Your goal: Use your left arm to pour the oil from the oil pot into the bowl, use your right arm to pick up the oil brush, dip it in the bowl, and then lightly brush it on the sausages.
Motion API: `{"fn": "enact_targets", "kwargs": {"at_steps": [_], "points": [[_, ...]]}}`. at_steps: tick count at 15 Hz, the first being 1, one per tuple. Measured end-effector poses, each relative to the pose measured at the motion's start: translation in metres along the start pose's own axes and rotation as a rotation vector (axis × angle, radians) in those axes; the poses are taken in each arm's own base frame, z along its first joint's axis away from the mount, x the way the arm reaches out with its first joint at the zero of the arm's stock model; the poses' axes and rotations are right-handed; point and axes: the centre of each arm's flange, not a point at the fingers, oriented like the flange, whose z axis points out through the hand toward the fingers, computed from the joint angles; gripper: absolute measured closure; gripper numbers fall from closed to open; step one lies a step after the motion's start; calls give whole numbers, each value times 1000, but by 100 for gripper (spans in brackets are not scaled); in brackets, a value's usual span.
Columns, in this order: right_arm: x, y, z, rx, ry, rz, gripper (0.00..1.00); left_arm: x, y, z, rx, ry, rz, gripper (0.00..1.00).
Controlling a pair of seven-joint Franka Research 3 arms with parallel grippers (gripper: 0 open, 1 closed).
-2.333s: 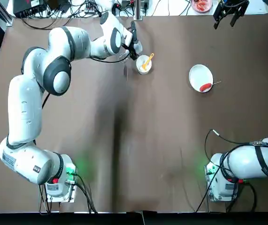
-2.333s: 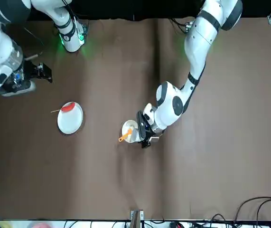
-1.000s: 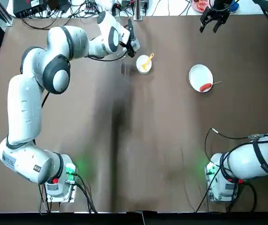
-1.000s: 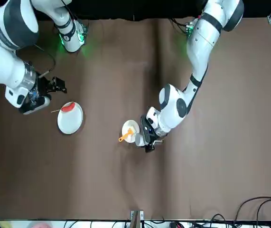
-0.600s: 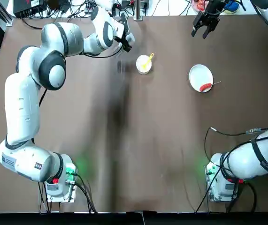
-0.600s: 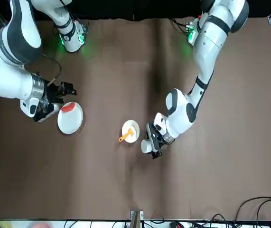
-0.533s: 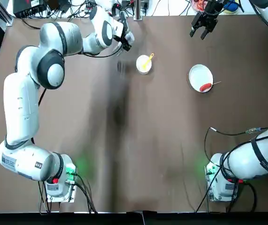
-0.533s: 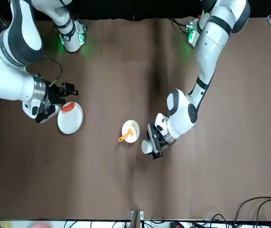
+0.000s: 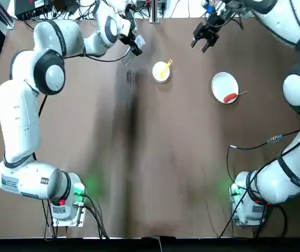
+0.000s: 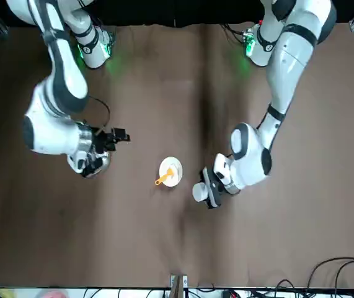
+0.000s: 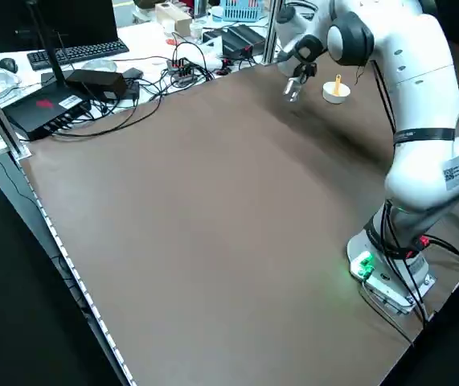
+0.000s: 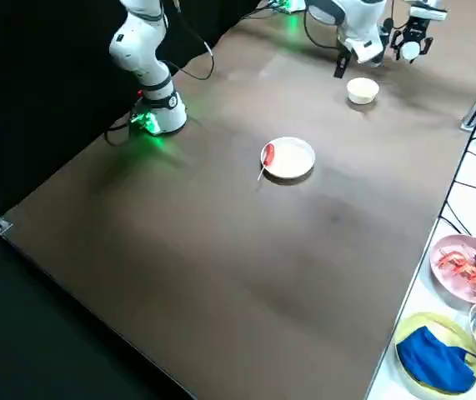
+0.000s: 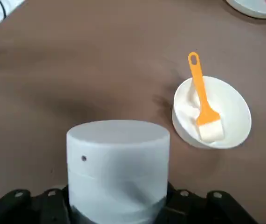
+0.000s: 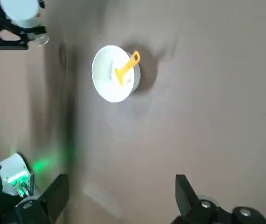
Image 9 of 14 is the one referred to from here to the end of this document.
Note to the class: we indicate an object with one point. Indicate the white oil pot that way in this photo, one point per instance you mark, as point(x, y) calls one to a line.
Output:
point(140, 42)

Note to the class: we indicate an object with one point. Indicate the orange oil brush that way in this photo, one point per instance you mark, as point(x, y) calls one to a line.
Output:
point(165, 68)

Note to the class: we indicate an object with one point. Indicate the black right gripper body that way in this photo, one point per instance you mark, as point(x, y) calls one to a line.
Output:
point(208, 29)

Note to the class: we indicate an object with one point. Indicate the aluminium frame post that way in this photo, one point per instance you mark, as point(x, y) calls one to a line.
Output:
point(155, 11)

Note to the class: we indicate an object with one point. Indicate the red sausage on stick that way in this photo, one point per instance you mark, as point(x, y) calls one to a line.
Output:
point(229, 97)

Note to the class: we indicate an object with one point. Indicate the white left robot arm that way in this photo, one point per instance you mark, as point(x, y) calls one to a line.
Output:
point(18, 118)

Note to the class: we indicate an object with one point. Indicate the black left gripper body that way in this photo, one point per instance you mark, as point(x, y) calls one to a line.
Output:
point(127, 39)

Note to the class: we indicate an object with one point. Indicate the white bowl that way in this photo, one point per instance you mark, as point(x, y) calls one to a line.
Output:
point(158, 69)

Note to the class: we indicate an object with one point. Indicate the black router box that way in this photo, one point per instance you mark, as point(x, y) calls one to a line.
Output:
point(31, 9)

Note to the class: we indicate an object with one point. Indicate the white plate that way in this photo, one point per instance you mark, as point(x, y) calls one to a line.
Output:
point(224, 84)

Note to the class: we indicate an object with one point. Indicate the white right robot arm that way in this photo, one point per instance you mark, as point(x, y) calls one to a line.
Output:
point(297, 89)

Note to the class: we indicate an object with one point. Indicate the black adapter box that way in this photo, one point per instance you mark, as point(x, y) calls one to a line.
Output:
point(65, 5)

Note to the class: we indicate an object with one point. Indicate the aluminium corner rail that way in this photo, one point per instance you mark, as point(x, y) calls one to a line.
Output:
point(6, 18)

